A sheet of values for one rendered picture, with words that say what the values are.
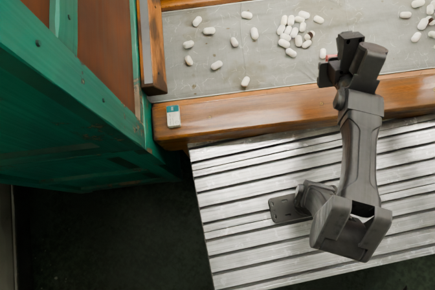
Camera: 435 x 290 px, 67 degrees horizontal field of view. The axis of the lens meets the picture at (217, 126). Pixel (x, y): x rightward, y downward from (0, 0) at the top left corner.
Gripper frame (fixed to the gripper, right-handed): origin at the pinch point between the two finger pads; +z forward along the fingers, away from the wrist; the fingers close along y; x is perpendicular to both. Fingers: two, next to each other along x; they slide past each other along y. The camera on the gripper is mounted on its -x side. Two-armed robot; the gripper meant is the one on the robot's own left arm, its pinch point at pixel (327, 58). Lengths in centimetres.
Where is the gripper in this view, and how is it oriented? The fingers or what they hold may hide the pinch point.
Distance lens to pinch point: 91.6
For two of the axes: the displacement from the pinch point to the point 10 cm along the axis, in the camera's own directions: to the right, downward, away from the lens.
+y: -9.9, 1.2, 0.2
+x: 1.1, 8.2, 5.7
